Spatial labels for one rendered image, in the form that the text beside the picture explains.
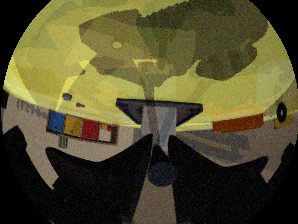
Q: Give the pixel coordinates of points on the orange shallow tray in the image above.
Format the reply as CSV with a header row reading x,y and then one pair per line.
x,y
248,122

